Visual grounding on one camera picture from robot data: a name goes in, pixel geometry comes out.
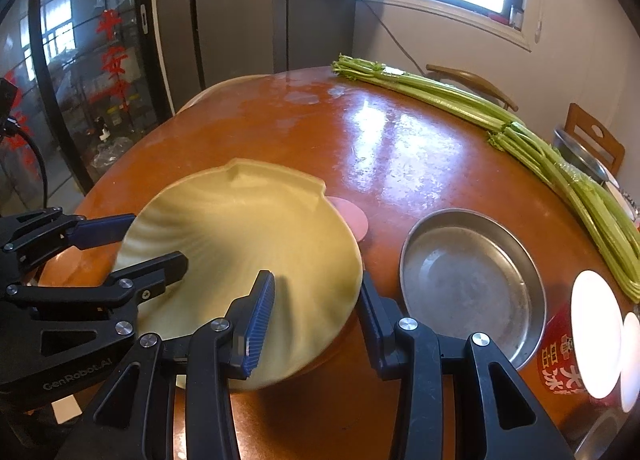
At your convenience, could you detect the grey metal bowl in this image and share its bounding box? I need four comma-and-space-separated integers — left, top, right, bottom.
575, 405, 640, 460

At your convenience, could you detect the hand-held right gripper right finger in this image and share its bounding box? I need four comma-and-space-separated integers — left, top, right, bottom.
357, 271, 576, 460

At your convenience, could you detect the red instant noodle bowl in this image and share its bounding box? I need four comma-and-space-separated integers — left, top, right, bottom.
536, 271, 623, 400

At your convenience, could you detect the wooden chair with slotted back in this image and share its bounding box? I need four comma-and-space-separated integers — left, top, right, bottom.
565, 102, 626, 178

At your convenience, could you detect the celery bunch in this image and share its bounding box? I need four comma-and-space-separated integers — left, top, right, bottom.
331, 54, 521, 133
486, 122, 640, 305

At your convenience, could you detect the white bowl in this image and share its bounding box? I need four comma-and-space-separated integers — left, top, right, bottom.
619, 312, 640, 413

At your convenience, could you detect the black cable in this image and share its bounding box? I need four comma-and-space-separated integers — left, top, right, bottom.
2, 117, 49, 208

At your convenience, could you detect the curved wooden armchair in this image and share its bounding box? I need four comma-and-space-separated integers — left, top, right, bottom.
426, 64, 519, 113

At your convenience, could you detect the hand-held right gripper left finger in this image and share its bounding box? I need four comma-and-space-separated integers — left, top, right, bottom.
54, 270, 277, 460

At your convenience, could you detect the pink plate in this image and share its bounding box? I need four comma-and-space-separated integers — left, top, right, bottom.
325, 196, 370, 243

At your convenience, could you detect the grey cabinet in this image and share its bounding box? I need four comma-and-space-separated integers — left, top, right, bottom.
165, 0, 357, 108

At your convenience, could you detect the steel pot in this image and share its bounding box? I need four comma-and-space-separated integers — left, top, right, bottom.
552, 126, 608, 185

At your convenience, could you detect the glass door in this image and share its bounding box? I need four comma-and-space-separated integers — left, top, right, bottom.
27, 0, 176, 193

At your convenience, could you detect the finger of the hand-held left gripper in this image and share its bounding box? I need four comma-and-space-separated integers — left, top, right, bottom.
0, 208, 137, 271
5, 251, 190, 337

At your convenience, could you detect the metal pan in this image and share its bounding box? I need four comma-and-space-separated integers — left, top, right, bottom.
114, 158, 364, 391

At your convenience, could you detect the thin wall cable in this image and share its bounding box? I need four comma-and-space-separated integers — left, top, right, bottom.
367, 0, 418, 68

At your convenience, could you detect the round steel plate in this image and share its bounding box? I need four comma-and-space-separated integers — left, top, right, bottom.
399, 208, 548, 372

